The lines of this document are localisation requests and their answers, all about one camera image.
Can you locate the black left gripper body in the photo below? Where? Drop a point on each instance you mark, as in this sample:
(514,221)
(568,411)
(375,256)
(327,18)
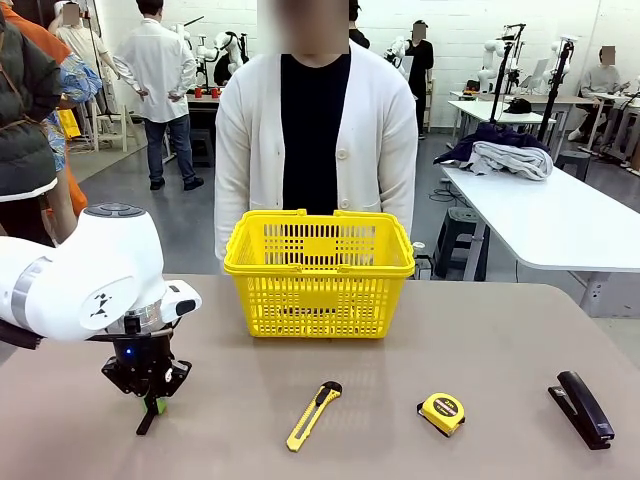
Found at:
(140,370)

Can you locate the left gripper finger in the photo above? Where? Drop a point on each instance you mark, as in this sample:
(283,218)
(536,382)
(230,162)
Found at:
(161,404)
(150,404)

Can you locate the yellow tape measure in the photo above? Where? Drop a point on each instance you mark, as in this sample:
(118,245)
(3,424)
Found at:
(442,407)

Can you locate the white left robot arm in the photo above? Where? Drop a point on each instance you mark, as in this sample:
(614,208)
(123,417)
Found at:
(75,280)

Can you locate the yellow plastic shopping basket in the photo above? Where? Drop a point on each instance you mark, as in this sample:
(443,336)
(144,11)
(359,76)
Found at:
(320,300)

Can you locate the person in white cardigan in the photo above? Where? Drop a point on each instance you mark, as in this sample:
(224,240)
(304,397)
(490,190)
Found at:
(250,150)

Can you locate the person in dark green vest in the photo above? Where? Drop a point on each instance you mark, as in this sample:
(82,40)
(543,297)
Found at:
(25,125)

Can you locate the person in black clothes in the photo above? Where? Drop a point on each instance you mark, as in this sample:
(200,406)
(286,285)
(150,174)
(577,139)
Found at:
(419,75)

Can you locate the seated person in grey sweater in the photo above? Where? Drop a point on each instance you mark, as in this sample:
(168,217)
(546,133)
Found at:
(600,80)

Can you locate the yellow utility knife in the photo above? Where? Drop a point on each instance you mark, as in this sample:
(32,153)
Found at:
(312,417)

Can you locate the white wooden chair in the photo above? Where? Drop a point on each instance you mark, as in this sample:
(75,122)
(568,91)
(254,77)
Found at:
(112,127)

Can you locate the blue patterned garment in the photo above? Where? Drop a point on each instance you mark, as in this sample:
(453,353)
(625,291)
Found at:
(82,80)

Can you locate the man in white lab coat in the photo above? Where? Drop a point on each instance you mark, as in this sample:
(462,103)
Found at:
(160,75)

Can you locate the mannequin in orange garment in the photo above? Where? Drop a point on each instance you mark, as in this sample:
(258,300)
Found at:
(60,55)

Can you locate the grey plastic stool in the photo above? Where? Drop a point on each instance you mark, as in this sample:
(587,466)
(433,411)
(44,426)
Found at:
(572,162)
(460,240)

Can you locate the black stapler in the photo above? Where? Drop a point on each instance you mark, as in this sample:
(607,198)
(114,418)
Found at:
(582,410)

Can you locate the dark navy cloth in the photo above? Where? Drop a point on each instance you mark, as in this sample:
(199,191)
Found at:
(495,135)

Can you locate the large white table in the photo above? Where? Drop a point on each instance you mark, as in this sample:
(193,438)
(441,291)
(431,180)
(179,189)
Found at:
(550,225)

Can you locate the grey white cloth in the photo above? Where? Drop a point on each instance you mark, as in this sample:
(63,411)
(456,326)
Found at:
(515,157)

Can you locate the small white table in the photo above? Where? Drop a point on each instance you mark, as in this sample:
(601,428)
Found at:
(500,112)

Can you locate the black cap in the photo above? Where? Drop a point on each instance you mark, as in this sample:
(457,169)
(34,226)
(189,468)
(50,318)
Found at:
(519,106)

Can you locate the black tripod stand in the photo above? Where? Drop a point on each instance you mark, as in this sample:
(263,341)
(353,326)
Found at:
(505,75)
(555,90)

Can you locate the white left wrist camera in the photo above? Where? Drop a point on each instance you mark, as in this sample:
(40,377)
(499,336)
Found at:
(182,300)

